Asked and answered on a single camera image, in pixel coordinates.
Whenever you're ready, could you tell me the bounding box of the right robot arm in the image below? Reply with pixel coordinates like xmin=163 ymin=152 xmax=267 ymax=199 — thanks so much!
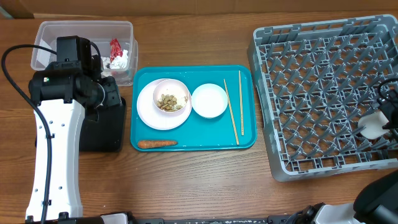
xmin=295 ymin=99 xmax=397 ymax=224

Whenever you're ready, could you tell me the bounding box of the pink bowl with food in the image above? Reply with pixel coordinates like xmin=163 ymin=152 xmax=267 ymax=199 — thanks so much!
xmin=153 ymin=79 xmax=191 ymax=113

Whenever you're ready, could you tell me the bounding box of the orange carrot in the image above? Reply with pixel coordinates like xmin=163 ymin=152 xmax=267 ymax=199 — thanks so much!
xmin=137 ymin=140 xmax=178 ymax=149

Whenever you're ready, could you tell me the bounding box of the white bowl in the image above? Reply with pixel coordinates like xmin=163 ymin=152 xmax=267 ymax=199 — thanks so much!
xmin=192 ymin=83 xmax=228 ymax=119

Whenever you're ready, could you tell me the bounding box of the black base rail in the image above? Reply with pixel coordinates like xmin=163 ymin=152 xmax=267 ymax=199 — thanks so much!
xmin=44 ymin=212 xmax=313 ymax=224

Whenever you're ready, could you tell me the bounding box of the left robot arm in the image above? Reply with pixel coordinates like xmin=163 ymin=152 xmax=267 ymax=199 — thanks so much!
xmin=25 ymin=61 xmax=126 ymax=222

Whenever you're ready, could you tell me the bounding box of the grey dishwasher rack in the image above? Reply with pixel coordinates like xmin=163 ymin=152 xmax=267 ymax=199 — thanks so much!
xmin=248 ymin=15 xmax=397 ymax=182

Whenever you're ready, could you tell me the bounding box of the clear plastic storage bin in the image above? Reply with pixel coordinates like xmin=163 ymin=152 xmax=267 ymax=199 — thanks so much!
xmin=34 ymin=21 xmax=138 ymax=86

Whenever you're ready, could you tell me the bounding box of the black plastic tray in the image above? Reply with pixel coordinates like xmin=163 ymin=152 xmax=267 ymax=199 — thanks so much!
xmin=35 ymin=98 xmax=126 ymax=157

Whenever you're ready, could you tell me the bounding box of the red snack wrapper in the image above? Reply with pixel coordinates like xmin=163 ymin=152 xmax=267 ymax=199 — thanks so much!
xmin=109 ymin=39 xmax=123 ymax=62

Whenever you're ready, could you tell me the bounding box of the white cup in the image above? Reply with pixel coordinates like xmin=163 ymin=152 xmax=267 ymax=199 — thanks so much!
xmin=358 ymin=111 xmax=389 ymax=139

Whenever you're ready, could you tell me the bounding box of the teal serving tray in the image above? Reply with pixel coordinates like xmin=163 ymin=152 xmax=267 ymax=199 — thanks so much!
xmin=130 ymin=65 xmax=257 ymax=152

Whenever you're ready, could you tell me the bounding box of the white tissue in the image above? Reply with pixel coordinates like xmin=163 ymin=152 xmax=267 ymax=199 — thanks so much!
xmin=101 ymin=50 xmax=128 ymax=77

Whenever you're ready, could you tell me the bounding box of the wooden chopstick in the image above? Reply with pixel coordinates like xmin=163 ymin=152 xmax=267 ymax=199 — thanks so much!
xmin=223 ymin=79 xmax=239 ymax=146
xmin=238 ymin=70 xmax=244 ymax=136

